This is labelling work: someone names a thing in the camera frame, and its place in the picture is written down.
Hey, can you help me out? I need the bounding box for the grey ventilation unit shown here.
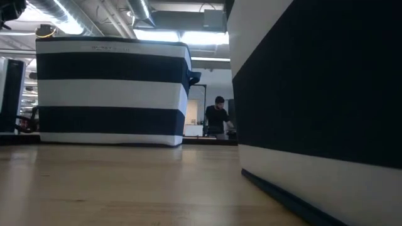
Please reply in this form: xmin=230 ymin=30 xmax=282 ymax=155
xmin=150 ymin=9 xmax=227 ymax=32

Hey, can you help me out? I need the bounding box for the navy white striped fabric bin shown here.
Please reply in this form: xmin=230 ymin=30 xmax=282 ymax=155
xmin=35 ymin=36 xmax=202 ymax=148
xmin=225 ymin=0 xmax=402 ymax=226

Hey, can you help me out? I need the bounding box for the black door frame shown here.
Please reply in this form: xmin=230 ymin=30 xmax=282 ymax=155
xmin=188 ymin=83 xmax=207 ymax=136

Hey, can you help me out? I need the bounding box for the ceiling light panel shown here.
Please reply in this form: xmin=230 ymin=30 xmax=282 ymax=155
xmin=133 ymin=28 xmax=230 ymax=45

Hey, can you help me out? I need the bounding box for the black yellow round device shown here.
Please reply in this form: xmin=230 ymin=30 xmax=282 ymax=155
xmin=34 ymin=23 xmax=57 ymax=38

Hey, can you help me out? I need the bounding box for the white counter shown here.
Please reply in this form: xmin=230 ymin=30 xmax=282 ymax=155
xmin=184 ymin=124 xmax=204 ymax=137

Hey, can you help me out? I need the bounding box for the black upright pillar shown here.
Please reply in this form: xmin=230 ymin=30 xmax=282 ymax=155
xmin=0 ymin=58 xmax=26 ymax=134

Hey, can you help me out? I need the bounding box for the silver spiral duct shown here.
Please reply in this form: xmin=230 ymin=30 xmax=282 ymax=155
xmin=28 ymin=0 xmax=104 ymax=37
xmin=127 ymin=0 xmax=156 ymax=28

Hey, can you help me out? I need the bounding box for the person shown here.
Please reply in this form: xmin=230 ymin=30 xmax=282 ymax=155
xmin=205 ymin=95 xmax=235 ymax=141

